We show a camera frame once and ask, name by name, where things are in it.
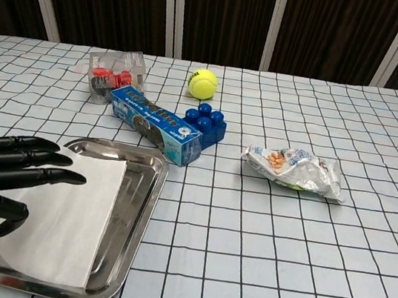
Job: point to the white black checkered tablecloth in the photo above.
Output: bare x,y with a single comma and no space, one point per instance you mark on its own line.
279,262

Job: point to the rectangular stainless steel tray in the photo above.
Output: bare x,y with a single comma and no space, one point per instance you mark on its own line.
137,199

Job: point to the yellow tennis ball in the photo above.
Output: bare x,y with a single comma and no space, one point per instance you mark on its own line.
202,84

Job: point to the long blue cardboard box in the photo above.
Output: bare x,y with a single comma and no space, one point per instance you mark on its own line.
150,121

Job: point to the white paper sheet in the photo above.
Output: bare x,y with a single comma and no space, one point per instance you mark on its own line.
68,219

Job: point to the clear package with red parts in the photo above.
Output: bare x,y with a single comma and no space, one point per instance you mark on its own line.
114,72

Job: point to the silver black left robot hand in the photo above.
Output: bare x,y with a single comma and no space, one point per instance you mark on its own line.
13,162

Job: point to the blue plastic building block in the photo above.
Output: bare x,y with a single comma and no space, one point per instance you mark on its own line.
213,126

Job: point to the crumpled white snack bag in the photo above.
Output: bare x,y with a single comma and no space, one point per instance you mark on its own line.
293,170

